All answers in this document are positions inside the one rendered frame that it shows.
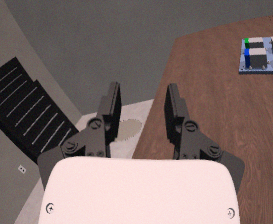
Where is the grey block with blue end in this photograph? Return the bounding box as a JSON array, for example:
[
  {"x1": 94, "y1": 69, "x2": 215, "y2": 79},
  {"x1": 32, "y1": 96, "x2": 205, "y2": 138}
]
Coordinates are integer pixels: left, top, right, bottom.
[{"x1": 244, "y1": 48, "x2": 267, "y2": 68}]

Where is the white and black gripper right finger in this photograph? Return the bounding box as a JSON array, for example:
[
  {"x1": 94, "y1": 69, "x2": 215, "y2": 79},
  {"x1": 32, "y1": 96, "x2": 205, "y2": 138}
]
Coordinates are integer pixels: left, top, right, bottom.
[{"x1": 164, "y1": 83, "x2": 245, "y2": 196}]

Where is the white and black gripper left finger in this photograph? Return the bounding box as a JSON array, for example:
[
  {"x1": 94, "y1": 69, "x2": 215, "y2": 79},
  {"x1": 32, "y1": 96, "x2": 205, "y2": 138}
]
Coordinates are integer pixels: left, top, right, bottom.
[{"x1": 37, "y1": 82, "x2": 122, "y2": 191}]

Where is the white block with green end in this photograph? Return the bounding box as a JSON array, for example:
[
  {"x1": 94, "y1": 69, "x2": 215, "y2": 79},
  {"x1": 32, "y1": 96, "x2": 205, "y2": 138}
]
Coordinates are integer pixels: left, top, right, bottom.
[{"x1": 245, "y1": 37, "x2": 264, "y2": 49}]

